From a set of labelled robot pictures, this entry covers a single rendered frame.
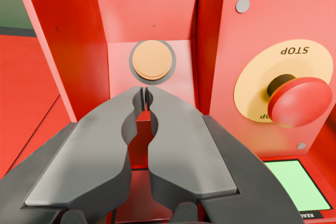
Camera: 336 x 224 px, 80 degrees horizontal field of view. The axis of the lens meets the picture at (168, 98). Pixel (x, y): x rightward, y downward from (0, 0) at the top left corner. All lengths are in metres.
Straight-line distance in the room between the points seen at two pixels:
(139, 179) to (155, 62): 0.11
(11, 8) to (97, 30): 0.91
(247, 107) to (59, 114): 0.42
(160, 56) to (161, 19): 0.03
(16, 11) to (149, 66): 0.93
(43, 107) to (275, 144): 0.47
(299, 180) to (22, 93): 0.57
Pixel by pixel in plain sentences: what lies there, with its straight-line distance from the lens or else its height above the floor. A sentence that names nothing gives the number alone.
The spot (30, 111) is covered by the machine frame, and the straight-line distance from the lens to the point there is 0.54.
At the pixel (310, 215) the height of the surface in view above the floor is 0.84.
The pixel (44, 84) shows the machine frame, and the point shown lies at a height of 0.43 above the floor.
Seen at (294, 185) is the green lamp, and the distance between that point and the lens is 0.22.
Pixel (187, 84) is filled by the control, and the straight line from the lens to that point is 0.21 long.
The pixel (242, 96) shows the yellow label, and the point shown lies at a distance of 0.17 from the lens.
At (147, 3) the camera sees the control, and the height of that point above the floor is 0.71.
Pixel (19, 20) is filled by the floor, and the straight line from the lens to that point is 1.09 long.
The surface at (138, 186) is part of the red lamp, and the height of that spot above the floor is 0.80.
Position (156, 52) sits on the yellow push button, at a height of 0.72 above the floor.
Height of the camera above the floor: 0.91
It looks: 55 degrees down
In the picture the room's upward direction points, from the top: 175 degrees clockwise
